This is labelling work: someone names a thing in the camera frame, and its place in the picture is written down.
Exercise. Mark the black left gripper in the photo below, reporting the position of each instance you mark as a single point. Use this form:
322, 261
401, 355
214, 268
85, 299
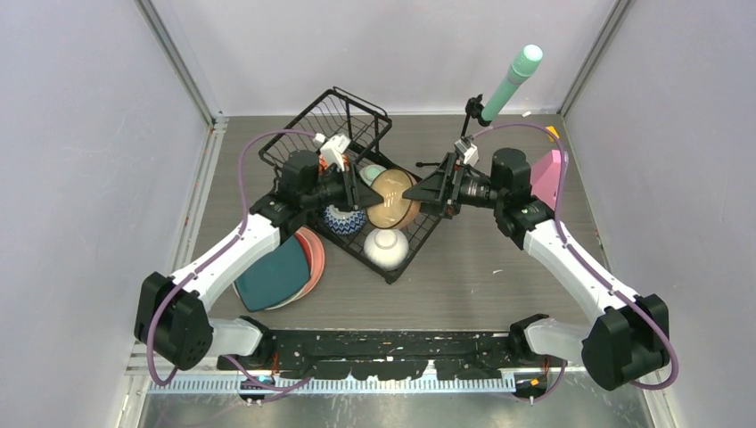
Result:
357, 192

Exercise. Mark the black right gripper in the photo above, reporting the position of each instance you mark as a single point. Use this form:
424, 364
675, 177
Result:
437, 190

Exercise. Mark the light green bowl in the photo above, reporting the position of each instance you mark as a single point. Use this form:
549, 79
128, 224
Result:
370, 172

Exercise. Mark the brown striped bowl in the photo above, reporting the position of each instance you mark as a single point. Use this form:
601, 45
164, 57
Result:
395, 212

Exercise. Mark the red patterned bowl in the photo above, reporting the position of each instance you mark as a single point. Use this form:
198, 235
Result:
343, 222

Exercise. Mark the white blue-rimmed bowl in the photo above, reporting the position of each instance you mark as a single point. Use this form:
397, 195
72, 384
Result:
386, 248

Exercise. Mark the orange mug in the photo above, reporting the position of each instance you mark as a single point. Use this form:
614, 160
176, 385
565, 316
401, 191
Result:
326, 159

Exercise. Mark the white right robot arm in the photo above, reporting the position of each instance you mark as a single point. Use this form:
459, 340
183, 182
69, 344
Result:
627, 336

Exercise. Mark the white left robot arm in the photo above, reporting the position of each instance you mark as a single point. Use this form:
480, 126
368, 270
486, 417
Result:
172, 313

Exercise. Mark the pink round plate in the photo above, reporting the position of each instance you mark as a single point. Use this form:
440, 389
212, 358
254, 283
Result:
315, 251

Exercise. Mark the black mini tripod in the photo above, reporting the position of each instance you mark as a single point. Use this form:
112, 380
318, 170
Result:
473, 110

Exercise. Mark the pink wedge object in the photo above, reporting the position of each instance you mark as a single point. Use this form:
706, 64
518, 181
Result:
544, 178

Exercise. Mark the teal square plate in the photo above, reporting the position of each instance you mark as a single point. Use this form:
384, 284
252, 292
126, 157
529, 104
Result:
274, 278

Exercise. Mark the yellow small block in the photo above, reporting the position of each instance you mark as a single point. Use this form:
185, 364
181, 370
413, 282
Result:
552, 133

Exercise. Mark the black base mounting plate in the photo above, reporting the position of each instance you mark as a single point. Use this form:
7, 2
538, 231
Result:
388, 355

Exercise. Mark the mint green microphone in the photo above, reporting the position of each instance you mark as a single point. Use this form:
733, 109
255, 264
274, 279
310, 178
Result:
521, 68

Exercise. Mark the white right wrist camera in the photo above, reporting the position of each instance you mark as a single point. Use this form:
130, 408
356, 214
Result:
466, 151

